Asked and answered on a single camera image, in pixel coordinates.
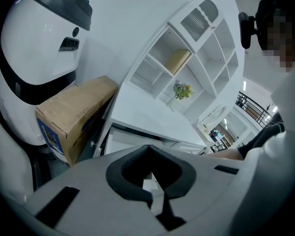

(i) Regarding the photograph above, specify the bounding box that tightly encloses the white vase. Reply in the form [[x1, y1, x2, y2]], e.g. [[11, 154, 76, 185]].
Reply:
[[166, 96, 180, 109]]

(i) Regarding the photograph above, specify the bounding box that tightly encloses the white drawer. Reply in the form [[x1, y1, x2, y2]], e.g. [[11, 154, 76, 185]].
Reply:
[[104, 125, 163, 156]]

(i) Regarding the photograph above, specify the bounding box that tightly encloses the white desk with drawers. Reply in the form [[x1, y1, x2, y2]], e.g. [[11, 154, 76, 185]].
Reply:
[[93, 0, 246, 157]]

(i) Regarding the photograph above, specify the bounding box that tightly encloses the brown cardboard box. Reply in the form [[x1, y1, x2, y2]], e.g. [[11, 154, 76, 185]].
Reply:
[[34, 75, 119, 167]]

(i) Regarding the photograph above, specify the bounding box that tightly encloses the white and black robot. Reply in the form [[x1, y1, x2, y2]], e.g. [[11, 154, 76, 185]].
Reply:
[[0, 112, 36, 206], [0, 0, 94, 155]]

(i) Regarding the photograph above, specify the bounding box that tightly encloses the yellow and purple flower bouquet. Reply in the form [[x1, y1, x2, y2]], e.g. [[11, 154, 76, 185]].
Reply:
[[172, 79, 195, 101]]

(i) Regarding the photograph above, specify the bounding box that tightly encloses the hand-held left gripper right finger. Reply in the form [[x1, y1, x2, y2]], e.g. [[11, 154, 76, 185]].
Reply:
[[149, 145, 245, 233]]

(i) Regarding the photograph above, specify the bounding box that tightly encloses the person's head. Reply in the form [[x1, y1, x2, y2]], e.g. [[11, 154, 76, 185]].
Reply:
[[255, 0, 295, 74]]

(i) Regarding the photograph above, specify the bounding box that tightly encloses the person's black printed shirt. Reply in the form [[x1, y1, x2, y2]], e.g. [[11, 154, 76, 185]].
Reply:
[[237, 112, 286, 160]]

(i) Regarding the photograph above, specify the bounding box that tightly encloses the black railing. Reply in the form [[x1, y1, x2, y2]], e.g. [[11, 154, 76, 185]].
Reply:
[[235, 91, 274, 129]]

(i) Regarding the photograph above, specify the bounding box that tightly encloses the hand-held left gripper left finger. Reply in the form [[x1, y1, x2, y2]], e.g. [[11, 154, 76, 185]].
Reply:
[[26, 144, 172, 236]]

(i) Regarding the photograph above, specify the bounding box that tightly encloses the black head-worn camera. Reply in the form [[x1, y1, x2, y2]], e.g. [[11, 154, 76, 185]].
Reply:
[[237, 11, 262, 50]]

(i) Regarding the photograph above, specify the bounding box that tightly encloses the person's right forearm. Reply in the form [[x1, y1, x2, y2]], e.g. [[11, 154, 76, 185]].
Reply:
[[206, 147, 244, 161]]

